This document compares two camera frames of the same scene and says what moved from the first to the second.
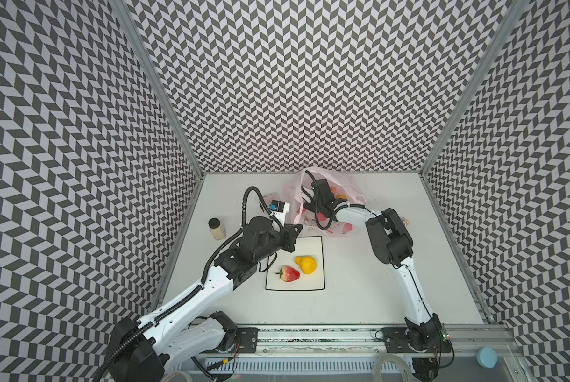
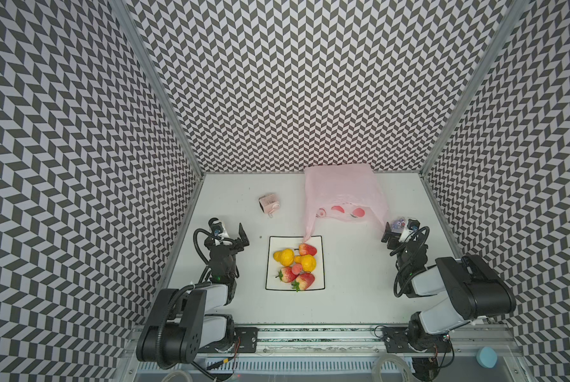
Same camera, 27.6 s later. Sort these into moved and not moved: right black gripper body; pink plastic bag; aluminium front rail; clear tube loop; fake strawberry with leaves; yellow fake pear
Moved: pink plastic bag; right black gripper body
Not moved: aluminium front rail; clear tube loop; yellow fake pear; fake strawberry with leaves
